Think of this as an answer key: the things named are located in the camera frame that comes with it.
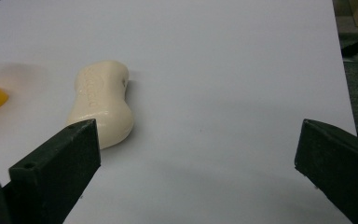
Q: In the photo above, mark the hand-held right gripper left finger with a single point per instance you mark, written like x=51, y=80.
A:
x=54, y=168

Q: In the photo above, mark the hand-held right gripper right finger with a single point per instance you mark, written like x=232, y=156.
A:
x=338, y=161

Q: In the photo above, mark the cream soap bar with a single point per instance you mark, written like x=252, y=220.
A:
x=102, y=99

